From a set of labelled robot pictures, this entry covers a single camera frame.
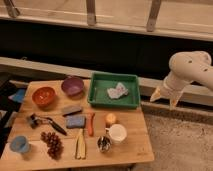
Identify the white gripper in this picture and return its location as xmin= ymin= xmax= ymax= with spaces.
xmin=150 ymin=71 xmax=190 ymax=109

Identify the white towel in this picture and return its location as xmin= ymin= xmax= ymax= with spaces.
xmin=107 ymin=82 xmax=129 ymax=99

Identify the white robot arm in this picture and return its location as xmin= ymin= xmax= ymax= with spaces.
xmin=150 ymin=51 xmax=213 ymax=109

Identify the small metal cup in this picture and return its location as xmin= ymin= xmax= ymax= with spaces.
xmin=97 ymin=136 xmax=111 ymax=153

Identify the blue plastic cup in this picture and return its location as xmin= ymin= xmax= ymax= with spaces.
xmin=10 ymin=136 xmax=30 ymax=154

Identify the small orange fruit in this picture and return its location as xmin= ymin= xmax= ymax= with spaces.
xmin=105 ymin=113 xmax=117 ymax=126

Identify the white mug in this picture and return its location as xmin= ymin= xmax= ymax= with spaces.
xmin=107 ymin=124 xmax=127 ymax=144

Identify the green plastic tray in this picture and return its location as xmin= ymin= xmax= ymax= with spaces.
xmin=88 ymin=73 xmax=140 ymax=109

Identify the orange carrot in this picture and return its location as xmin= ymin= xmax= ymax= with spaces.
xmin=87 ymin=113 xmax=95 ymax=136

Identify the purple bowl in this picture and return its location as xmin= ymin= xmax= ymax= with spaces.
xmin=61 ymin=76 xmax=84 ymax=96

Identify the blue sponge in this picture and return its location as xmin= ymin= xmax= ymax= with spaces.
xmin=66 ymin=115 xmax=86 ymax=129

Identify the yellow banana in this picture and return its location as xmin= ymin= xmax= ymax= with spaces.
xmin=75 ymin=129 xmax=86 ymax=159

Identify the wooden table board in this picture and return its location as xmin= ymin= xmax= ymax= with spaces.
xmin=0 ymin=80 xmax=154 ymax=171

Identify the bunch of dark grapes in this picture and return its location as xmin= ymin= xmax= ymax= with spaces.
xmin=40 ymin=132 xmax=63 ymax=160

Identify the orange bowl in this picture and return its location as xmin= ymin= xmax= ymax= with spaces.
xmin=32 ymin=87 xmax=56 ymax=107

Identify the blue cloth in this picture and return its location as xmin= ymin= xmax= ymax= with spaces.
xmin=10 ymin=88 xmax=26 ymax=103

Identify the black handled brush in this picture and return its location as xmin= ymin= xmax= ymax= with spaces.
xmin=26 ymin=114 xmax=67 ymax=135

